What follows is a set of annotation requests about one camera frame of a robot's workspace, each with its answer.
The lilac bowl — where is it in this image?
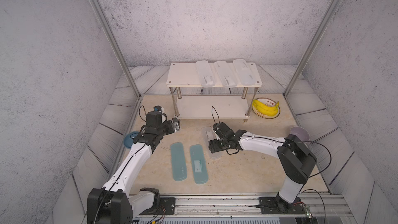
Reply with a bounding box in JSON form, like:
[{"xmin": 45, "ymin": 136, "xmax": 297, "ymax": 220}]
[{"xmin": 290, "ymin": 126, "xmax": 311, "ymax": 142}]

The teal pencil case left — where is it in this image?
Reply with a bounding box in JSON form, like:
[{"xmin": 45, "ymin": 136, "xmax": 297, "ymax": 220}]
[{"xmin": 170, "ymin": 142, "xmax": 187, "ymax": 181}]

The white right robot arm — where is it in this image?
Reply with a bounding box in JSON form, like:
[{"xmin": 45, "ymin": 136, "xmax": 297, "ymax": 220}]
[{"xmin": 208, "ymin": 128, "xmax": 317, "ymax": 207}]

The left aluminium frame post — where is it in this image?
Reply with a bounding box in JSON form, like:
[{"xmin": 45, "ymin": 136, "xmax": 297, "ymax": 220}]
[{"xmin": 89, "ymin": 0, "xmax": 141, "ymax": 98}]

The patterned round plate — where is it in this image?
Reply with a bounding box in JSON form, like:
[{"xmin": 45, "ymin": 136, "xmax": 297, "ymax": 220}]
[{"xmin": 252, "ymin": 97, "xmax": 280, "ymax": 119}]

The blue round plate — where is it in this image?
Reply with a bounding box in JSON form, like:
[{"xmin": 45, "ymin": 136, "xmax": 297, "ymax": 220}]
[{"xmin": 123, "ymin": 131, "xmax": 139, "ymax": 149}]

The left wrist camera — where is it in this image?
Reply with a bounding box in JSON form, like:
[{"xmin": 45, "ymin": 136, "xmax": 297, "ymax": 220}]
[{"xmin": 153, "ymin": 105, "xmax": 167, "ymax": 122}]

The yellow banana bunch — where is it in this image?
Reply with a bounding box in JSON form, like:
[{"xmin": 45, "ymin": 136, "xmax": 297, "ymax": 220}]
[{"xmin": 252, "ymin": 100, "xmax": 279, "ymax": 117}]

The teal pencil case labelled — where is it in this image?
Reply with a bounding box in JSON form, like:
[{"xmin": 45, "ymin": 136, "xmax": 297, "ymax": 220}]
[{"xmin": 190, "ymin": 145, "xmax": 208, "ymax": 185}]

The right aluminium frame post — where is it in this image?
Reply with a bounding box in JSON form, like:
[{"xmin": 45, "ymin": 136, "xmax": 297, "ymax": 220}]
[{"xmin": 283, "ymin": 0, "xmax": 342, "ymax": 99}]

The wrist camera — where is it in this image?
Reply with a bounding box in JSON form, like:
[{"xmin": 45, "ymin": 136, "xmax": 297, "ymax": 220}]
[
  {"xmin": 213, "ymin": 122, "xmax": 235, "ymax": 140},
  {"xmin": 153, "ymin": 105, "xmax": 167, "ymax": 122}
]

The translucent pencil case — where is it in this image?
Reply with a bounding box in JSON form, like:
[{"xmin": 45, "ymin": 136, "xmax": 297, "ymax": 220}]
[
  {"xmin": 233, "ymin": 59, "xmax": 256, "ymax": 86},
  {"xmin": 201, "ymin": 126, "xmax": 221, "ymax": 160},
  {"xmin": 195, "ymin": 60, "xmax": 215, "ymax": 88},
  {"xmin": 215, "ymin": 61, "xmax": 237, "ymax": 88}
]

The aluminium frame post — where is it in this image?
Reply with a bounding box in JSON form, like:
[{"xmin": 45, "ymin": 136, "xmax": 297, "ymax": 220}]
[
  {"xmin": 89, "ymin": 0, "xmax": 141, "ymax": 98},
  {"xmin": 283, "ymin": 0, "xmax": 342, "ymax": 99}
]

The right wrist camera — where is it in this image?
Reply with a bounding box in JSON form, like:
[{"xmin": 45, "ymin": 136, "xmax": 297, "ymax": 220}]
[{"xmin": 213, "ymin": 122, "xmax": 235, "ymax": 140}]

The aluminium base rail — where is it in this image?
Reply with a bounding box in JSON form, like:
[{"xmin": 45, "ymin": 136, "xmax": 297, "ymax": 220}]
[{"xmin": 121, "ymin": 190, "xmax": 357, "ymax": 224}]

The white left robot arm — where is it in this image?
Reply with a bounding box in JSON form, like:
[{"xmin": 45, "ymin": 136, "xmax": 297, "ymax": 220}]
[{"xmin": 87, "ymin": 108, "xmax": 180, "ymax": 224}]

